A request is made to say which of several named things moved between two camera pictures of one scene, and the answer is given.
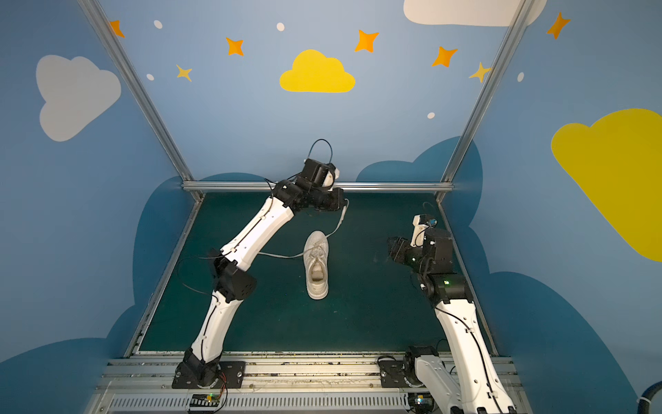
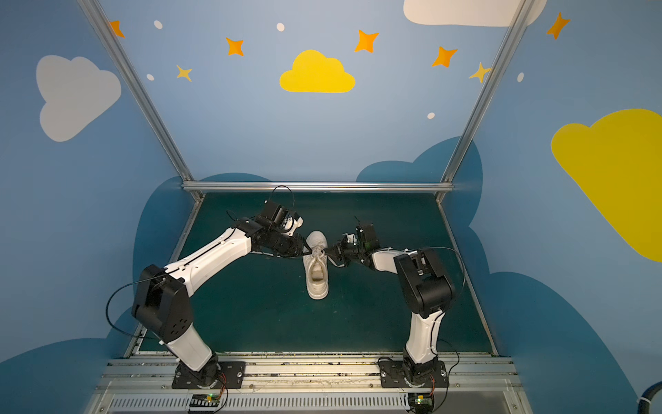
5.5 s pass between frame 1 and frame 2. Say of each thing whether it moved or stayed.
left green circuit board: stayed
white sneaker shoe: stayed
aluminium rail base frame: stayed
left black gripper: moved
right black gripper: moved
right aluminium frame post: stayed
